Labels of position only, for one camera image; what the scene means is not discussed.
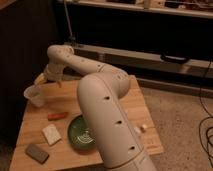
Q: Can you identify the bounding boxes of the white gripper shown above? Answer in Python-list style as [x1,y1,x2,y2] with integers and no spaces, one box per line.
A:
[34,62,65,88]

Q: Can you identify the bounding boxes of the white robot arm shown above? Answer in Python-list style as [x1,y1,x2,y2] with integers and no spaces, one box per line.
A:
[43,45,157,171]

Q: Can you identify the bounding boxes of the red sausage-shaped object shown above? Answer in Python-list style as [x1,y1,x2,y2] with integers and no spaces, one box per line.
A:
[47,112,68,121]

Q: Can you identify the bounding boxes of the metal pole in background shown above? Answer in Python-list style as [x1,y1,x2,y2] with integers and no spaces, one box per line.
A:
[63,0,75,45]

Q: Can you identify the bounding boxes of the green round bowl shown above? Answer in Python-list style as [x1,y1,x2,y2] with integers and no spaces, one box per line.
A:
[67,115,95,151]

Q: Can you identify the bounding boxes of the wooden table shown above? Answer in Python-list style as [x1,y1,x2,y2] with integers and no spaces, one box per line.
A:
[9,75,164,171]

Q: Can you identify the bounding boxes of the grey rectangular block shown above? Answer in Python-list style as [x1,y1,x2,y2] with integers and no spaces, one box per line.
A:
[25,144,49,164]

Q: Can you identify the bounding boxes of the small white bottle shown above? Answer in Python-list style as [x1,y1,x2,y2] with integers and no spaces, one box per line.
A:
[134,124,148,134]

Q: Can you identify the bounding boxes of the black device on ledge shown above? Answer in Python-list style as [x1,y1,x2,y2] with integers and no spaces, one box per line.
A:
[160,55,189,64]

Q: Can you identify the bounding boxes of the upper background shelf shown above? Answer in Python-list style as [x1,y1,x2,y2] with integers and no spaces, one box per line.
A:
[57,0,213,19]

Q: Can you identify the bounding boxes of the black cables on floor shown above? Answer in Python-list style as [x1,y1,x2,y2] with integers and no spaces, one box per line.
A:
[198,59,213,159]

